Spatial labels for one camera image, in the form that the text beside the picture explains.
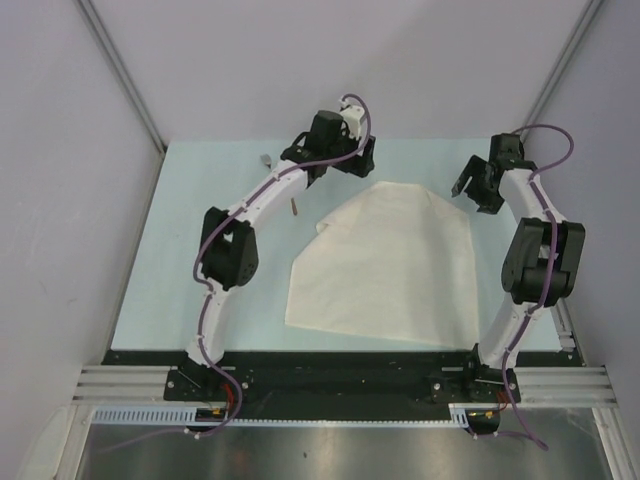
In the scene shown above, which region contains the silver fork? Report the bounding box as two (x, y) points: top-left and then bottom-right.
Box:
(260, 154), (272, 169)

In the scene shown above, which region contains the right aluminium frame post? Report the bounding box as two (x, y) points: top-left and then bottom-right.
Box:
(520, 0), (606, 125)

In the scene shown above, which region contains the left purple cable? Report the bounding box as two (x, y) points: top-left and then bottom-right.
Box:
(99, 93), (374, 451)

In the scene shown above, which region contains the white slotted cable duct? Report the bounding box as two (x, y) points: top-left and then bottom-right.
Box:
(93, 403), (496, 427)

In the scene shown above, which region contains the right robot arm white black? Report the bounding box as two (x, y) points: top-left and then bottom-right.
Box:
(452, 132), (586, 401)

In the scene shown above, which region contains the white cloth napkin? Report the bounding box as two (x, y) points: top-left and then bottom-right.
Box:
(285, 182), (480, 349)

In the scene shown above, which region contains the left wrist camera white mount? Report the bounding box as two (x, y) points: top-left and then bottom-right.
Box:
(339, 96), (365, 140)

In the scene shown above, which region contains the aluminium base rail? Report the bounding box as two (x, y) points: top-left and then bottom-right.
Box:
(72, 365), (170, 405)

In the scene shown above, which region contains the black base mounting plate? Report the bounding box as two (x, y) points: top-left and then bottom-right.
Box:
(102, 350), (581, 409)

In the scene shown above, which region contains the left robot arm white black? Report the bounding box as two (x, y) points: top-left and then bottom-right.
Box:
(178, 99), (375, 400)

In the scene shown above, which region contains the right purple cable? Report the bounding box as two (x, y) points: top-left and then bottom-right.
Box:
(494, 124), (576, 451)

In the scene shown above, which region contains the aluminium frame post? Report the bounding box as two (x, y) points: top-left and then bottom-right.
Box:
(520, 0), (606, 125)
(72, 0), (168, 158)

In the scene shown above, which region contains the left aluminium frame post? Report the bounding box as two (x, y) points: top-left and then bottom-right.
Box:
(72, 0), (168, 158)

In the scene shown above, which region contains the purple cable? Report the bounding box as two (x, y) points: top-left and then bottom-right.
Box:
(99, 93), (374, 451)
(494, 124), (576, 451)

